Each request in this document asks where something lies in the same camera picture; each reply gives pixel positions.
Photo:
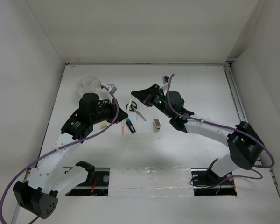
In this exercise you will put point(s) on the blue cap black highlighter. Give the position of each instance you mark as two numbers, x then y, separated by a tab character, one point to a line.
130	125

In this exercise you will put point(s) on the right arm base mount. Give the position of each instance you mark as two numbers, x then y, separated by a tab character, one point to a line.
206	183

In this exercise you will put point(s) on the aluminium frame rail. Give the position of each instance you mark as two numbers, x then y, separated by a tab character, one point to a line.
238	102

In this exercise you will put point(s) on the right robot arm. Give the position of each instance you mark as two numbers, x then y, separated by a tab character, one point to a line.
186	121

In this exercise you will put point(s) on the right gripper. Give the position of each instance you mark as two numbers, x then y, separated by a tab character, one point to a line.
146	95

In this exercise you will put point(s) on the yellow clear pen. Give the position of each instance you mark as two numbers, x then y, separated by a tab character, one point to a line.
129	104

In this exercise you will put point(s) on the black handled scissors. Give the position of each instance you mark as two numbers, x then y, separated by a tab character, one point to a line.
134	108

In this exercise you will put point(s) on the pink clear pen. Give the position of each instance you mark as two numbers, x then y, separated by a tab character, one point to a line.
122	127

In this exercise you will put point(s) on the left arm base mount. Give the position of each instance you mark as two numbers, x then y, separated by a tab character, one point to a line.
96	183

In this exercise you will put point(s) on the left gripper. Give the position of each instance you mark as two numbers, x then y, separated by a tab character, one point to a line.
112	106

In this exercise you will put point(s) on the beige eraser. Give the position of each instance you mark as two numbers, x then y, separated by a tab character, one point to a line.
103	126

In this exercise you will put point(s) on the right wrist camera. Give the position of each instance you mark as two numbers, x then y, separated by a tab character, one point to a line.
166	79

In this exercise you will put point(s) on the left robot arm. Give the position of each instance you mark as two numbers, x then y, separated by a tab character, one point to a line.
39	194

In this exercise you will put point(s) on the white round divided container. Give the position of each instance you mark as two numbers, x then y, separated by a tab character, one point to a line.
88	84

